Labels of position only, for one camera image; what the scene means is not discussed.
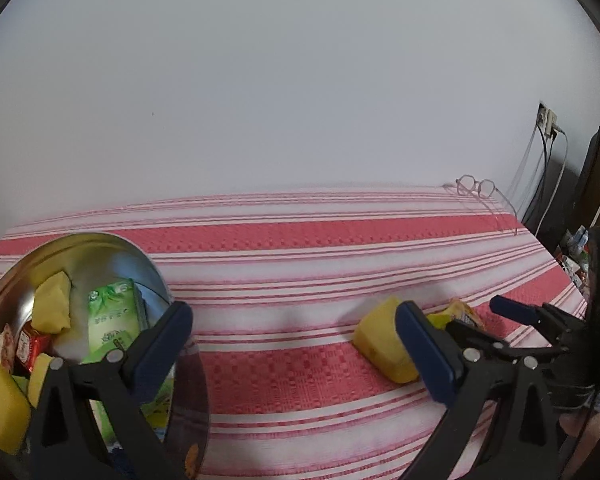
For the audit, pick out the red snack packet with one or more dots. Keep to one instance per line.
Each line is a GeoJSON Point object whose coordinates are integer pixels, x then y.
{"type": "Point", "coordinates": [30, 352]}

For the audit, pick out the person's right forearm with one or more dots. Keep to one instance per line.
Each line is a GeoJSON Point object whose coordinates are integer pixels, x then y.
{"type": "Point", "coordinates": [577, 430]}

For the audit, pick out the yellow biscuit packet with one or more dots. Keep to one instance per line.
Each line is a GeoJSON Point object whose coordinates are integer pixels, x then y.
{"type": "Point", "coordinates": [455, 316]}
{"type": "Point", "coordinates": [157, 417]}

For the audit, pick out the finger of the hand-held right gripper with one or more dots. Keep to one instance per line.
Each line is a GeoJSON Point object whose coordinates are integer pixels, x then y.
{"type": "Point", "coordinates": [515, 309]}
{"type": "Point", "coordinates": [490, 344]}

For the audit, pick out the white wall socket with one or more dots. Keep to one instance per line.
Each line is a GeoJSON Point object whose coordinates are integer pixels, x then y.
{"type": "Point", "coordinates": [542, 115]}

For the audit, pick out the yellow sponge with dark pad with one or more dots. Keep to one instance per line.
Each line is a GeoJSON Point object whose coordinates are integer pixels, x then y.
{"type": "Point", "coordinates": [37, 375]}

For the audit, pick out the black monitor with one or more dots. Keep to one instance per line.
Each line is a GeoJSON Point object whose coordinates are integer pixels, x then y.
{"type": "Point", "coordinates": [592, 180]}

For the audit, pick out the pink white snack packet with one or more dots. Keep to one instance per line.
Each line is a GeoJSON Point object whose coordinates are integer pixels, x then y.
{"type": "Point", "coordinates": [5, 350]}

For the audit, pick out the pile of desk clutter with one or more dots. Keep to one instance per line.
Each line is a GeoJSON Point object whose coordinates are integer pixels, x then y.
{"type": "Point", "coordinates": [575, 257]}

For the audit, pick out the green tissue pack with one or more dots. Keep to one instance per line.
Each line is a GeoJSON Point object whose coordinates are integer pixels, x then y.
{"type": "Point", "coordinates": [102, 422]}

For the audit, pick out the thin-framed eyeglasses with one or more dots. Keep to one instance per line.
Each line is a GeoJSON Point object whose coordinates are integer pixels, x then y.
{"type": "Point", "coordinates": [487, 187]}

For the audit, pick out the round dark blue metal tin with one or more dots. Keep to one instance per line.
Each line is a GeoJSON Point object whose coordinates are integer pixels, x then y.
{"type": "Point", "coordinates": [105, 260]}

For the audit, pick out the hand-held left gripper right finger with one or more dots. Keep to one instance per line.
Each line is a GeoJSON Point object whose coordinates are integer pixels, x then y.
{"type": "Point", "coordinates": [425, 355]}

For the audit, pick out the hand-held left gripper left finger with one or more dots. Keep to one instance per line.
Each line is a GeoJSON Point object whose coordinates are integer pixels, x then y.
{"type": "Point", "coordinates": [157, 355]}

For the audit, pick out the large yellow sponge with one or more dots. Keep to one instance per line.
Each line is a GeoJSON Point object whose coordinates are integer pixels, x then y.
{"type": "Point", "coordinates": [2, 405]}

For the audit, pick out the beige wall socket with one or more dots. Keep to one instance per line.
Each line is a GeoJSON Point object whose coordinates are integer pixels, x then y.
{"type": "Point", "coordinates": [551, 122]}

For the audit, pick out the red white striped bedsheet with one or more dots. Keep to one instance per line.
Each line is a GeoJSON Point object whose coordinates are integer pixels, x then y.
{"type": "Point", "coordinates": [305, 240]}

